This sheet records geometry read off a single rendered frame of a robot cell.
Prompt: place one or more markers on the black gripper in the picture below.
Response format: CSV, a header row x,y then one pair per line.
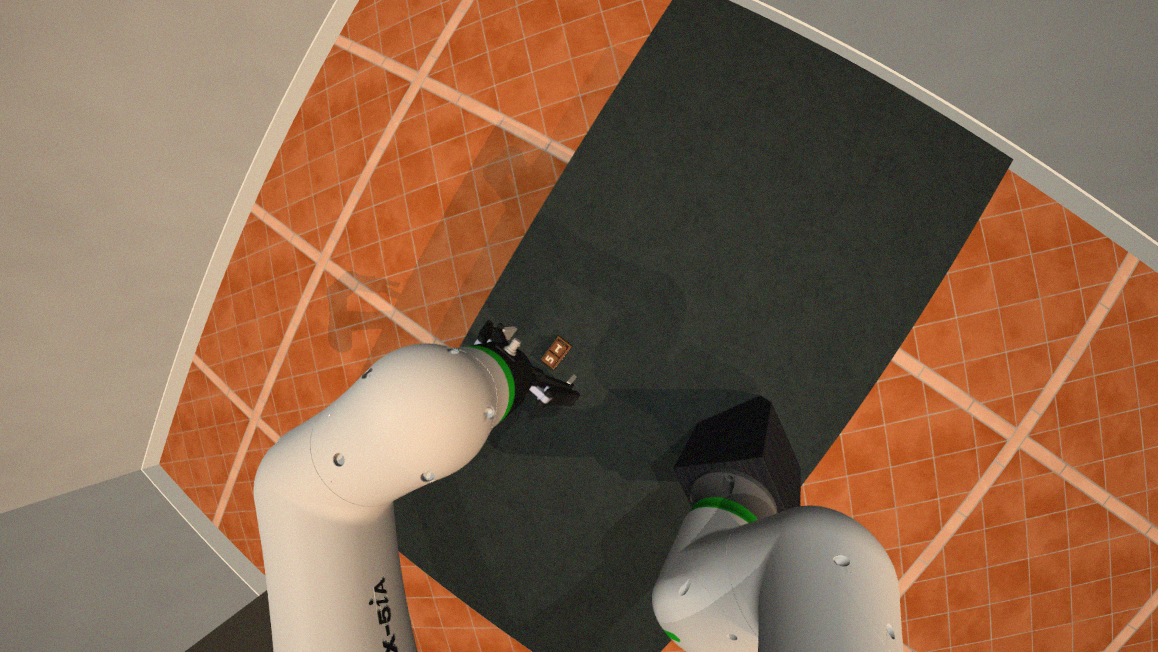
x,y
549,390

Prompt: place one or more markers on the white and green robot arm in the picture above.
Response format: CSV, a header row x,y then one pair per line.
x,y
818,580

